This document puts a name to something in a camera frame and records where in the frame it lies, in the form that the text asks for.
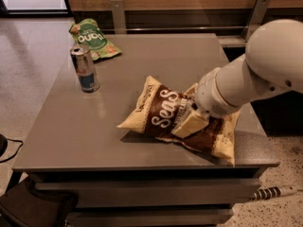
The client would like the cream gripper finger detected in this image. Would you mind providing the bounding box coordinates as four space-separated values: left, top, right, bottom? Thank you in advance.
171 110 209 138
185 83 198 97

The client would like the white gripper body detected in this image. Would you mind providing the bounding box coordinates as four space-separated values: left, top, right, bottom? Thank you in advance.
195 67 241 118

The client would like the brown Sea Salt chip bag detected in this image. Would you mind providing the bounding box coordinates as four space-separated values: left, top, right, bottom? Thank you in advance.
119 77 240 165

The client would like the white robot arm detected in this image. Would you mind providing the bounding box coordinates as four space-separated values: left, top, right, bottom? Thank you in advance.
172 19 303 138

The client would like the green rice chip bag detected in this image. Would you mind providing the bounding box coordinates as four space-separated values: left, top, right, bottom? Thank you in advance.
69 18 121 61

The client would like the grey table with drawers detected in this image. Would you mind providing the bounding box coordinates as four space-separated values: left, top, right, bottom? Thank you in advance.
13 34 278 227

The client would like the silver blue energy drink can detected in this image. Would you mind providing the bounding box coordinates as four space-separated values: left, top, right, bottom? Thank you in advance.
70 44 99 93

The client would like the dark chair seat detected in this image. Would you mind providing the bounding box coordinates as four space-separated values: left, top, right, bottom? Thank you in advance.
0 177 78 227

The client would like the striped black white cable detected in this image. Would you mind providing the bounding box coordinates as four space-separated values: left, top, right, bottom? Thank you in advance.
250 184 299 201

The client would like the metal rail on wall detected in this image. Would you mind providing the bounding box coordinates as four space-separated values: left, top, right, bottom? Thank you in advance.
101 26 254 34

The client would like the right metal wall bracket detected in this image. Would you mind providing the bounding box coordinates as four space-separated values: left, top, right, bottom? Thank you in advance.
241 0 271 42

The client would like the metal wall bracket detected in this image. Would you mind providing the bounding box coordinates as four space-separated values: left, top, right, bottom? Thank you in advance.
110 0 127 34
241 0 271 42

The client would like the left metal wall bracket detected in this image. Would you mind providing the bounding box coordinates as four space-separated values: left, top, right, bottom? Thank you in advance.
110 0 127 34

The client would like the black cable on floor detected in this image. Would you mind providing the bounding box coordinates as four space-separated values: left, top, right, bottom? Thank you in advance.
0 133 25 164

